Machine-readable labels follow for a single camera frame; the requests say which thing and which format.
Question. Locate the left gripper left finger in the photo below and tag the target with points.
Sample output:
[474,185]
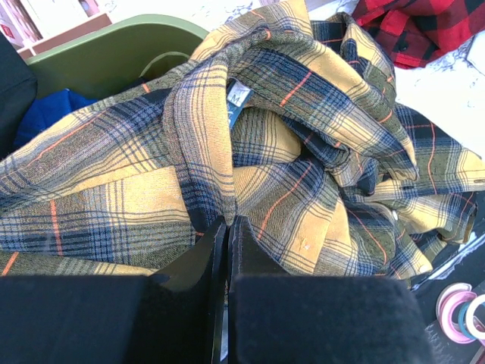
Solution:
[172,316]

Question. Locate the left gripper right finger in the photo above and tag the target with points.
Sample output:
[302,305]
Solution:
[279,318]

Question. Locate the yellow plaid shirt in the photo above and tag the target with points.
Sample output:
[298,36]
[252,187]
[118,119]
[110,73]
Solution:
[290,122]

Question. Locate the black shirt in bin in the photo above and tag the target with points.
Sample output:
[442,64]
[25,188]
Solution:
[17,91]

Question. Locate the red black plaid shirt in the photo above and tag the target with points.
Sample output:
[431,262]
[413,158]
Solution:
[416,32]

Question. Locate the rolls of coloured tape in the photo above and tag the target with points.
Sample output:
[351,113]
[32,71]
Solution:
[455,309]

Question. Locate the blue garment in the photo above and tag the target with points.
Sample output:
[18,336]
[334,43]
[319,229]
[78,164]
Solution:
[45,112]

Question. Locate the green plastic laundry bin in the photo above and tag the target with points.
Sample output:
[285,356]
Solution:
[105,62]

